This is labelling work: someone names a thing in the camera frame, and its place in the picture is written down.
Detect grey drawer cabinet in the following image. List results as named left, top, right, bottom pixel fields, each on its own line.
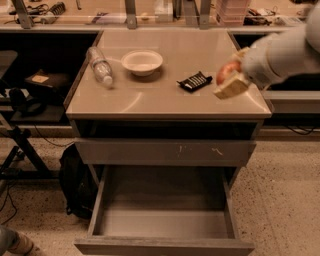
left=63, top=29, right=275, bottom=188

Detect pink plastic basket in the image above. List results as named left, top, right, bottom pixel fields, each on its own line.
left=216, top=0, right=251, bottom=26

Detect closed top drawer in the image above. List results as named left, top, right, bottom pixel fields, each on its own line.
left=75, top=138, right=256, bottom=167

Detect red apple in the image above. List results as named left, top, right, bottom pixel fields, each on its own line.
left=216, top=60, right=241, bottom=85

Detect white bowl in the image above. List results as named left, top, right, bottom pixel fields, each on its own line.
left=121, top=50, right=163, bottom=77

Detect open middle drawer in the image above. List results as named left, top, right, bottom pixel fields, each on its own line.
left=74, top=166, right=254, bottom=256

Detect black backpack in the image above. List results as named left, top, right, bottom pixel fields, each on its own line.
left=59, top=144, right=98, bottom=219

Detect black headphones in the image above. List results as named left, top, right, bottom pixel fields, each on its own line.
left=9, top=88, right=47, bottom=117

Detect brown shoe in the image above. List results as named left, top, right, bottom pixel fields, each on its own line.
left=0, top=229, right=33, bottom=256

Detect clear plastic water bottle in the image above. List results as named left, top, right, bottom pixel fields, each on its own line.
left=87, top=46, right=113, bottom=89

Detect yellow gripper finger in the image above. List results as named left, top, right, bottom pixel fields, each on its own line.
left=213, top=70, right=250, bottom=99
left=233, top=47, right=250, bottom=61

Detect black stand frame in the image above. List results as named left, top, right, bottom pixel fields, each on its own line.
left=0, top=114, right=59, bottom=180

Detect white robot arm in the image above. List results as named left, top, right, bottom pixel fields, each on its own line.
left=214, top=2, right=320, bottom=99

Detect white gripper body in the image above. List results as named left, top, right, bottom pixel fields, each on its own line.
left=241, top=34, right=280, bottom=89

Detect black box with label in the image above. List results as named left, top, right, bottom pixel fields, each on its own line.
left=24, top=70, right=72, bottom=97

